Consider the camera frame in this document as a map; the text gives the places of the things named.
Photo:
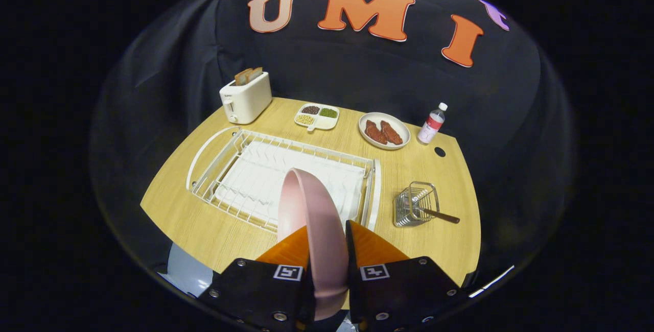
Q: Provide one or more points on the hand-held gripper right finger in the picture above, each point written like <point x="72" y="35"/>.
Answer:
<point x="398" y="291"/>

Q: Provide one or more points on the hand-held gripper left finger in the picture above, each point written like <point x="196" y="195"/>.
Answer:
<point x="265" y="291"/>

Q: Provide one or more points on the pink plate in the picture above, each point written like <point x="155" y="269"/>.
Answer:
<point x="317" y="230"/>

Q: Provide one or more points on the white oval plate with meat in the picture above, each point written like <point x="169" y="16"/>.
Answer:
<point x="401" y="130"/>

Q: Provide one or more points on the white divided dish with beans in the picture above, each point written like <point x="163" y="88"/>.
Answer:
<point x="321" y="122"/>

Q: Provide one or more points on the red-brown meat piece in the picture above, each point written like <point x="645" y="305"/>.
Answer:
<point x="391" y="133"/>
<point x="375" y="133"/>

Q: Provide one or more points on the clear bottle with red label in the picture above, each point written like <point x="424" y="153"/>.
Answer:
<point x="430" y="126"/>

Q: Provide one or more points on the white toaster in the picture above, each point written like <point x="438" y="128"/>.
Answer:
<point x="248" y="102"/>

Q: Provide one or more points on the brown toast slice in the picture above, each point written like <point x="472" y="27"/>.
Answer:
<point x="256" y="73"/>
<point x="241" y="77"/>

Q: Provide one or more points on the black backdrop cloth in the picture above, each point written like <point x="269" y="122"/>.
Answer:
<point x="357" y="76"/>

